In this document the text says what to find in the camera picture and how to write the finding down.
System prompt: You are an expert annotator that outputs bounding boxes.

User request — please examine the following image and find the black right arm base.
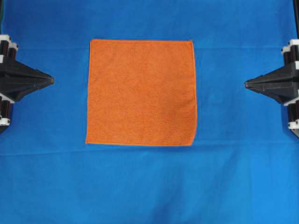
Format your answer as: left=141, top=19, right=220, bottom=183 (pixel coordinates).
left=290, top=129, right=299, bottom=138

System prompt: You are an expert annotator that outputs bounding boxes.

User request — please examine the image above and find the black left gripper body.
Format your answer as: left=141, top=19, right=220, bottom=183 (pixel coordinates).
left=0, top=35, right=18, bottom=126

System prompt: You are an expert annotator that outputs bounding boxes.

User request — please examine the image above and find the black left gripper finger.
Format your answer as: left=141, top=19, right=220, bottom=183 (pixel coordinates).
left=3, top=80, right=54, bottom=102
left=4, top=58, right=54, bottom=82

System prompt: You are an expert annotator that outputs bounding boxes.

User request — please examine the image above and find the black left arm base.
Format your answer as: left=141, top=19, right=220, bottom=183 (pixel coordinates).
left=0, top=126, right=8, bottom=134

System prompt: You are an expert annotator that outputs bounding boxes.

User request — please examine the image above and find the blue table cloth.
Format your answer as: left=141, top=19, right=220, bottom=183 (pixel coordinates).
left=0, top=0, right=299, bottom=224

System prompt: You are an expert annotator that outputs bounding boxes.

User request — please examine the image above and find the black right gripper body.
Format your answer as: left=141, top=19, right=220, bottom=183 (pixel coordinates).
left=281, top=39, right=299, bottom=129

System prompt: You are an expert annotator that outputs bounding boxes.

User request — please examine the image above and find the orange towel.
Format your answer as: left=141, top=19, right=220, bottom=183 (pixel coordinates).
left=85, top=39, right=198, bottom=147

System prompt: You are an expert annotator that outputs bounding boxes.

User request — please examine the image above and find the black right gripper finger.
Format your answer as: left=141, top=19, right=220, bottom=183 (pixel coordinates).
left=245, top=84, right=295, bottom=104
left=245, top=63, right=295, bottom=84

